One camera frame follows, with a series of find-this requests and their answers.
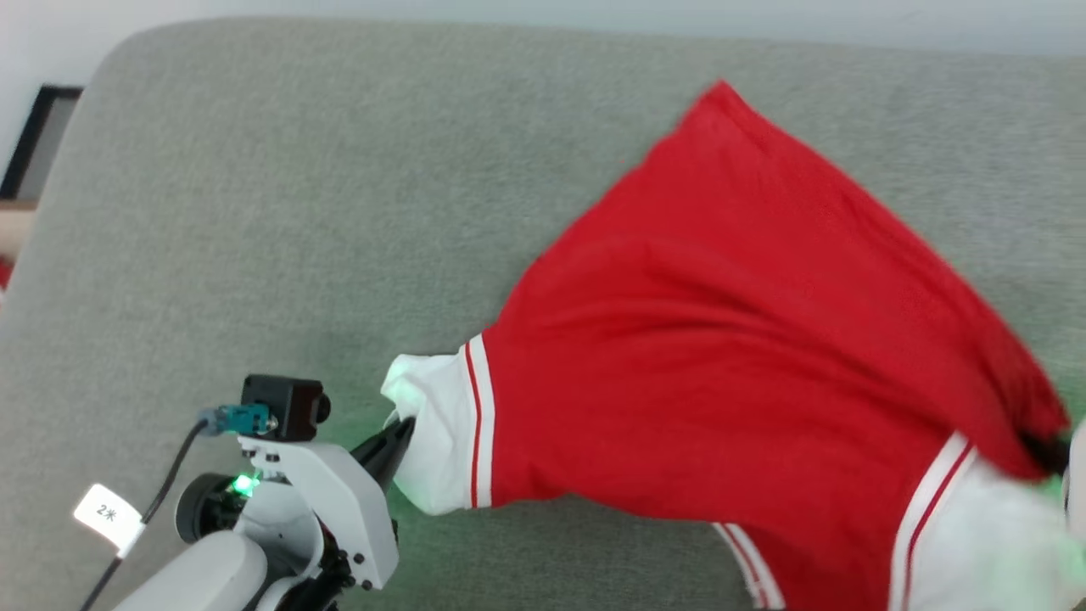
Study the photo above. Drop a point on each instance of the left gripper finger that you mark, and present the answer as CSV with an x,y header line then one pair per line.
x,y
386,454

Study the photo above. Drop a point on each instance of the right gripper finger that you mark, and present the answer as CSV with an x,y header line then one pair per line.
x,y
1045,454

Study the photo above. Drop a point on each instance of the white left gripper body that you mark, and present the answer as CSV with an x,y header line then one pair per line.
x,y
339,501

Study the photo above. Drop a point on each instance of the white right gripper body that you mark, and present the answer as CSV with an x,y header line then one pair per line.
x,y
1077,484

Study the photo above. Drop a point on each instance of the red and white shirt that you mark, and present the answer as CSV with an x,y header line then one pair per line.
x,y
721,339

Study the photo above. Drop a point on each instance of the grey fabric sofa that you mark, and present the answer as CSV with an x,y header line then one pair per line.
x,y
254,212

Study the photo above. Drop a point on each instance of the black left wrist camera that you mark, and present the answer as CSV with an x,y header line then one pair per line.
x,y
284,406

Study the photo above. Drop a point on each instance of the black rectangular frame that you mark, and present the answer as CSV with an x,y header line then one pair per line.
x,y
34,136

